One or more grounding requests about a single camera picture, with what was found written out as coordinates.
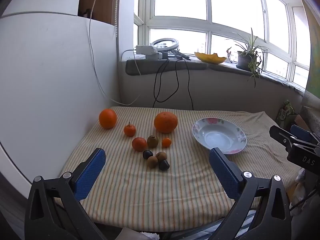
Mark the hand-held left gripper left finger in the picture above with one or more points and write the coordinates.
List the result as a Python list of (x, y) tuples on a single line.
[(92, 173)]

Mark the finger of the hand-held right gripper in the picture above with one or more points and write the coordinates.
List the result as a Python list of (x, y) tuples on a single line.
[(301, 133), (278, 133)]

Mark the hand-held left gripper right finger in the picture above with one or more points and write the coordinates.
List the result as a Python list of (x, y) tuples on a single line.
[(222, 173)]

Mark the white floral plate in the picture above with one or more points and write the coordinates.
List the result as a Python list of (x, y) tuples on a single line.
[(219, 136)]

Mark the mandarin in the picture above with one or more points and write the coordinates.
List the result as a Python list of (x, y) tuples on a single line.
[(139, 144)]

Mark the smooth round orange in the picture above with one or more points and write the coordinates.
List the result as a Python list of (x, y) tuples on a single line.
[(108, 118)]

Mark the dark plum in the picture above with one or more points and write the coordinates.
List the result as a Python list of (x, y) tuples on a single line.
[(164, 165), (147, 154)]

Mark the small brown kiwi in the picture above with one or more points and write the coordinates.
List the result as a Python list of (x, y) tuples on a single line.
[(152, 162), (161, 156)]

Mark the large green-brown kiwi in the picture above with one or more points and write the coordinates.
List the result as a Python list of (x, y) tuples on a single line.
[(152, 141)]

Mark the large rough orange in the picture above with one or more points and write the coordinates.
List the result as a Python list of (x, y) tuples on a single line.
[(165, 122)]

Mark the green snack bag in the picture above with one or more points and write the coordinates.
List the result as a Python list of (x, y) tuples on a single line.
[(285, 113)]

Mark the striped cloth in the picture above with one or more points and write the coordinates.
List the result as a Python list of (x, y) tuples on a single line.
[(140, 192)]

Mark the tangerine with stem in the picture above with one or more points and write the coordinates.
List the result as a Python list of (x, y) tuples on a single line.
[(129, 130)]

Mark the small orange kumquat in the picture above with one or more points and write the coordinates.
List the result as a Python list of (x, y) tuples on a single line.
[(166, 143)]

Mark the potted spider plant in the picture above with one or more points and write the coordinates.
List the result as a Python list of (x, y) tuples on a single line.
[(246, 60)]

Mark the white panel board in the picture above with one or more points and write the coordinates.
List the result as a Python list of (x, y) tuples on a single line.
[(50, 92)]

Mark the small figurine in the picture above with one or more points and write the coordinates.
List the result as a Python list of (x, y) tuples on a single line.
[(229, 54)]

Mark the yellow fruit peel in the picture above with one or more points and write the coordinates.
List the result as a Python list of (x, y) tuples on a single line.
[(210, 58)]

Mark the grey windowsill mat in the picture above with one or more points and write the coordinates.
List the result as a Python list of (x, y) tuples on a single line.
[(165, 67)]

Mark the white power adapter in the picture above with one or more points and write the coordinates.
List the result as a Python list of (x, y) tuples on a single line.
[(156, 55)]

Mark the white power strip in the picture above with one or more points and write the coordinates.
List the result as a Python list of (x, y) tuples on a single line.
[(145, 49)]

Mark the white window frame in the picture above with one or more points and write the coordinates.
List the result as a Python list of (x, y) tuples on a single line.
[(208, 23)]

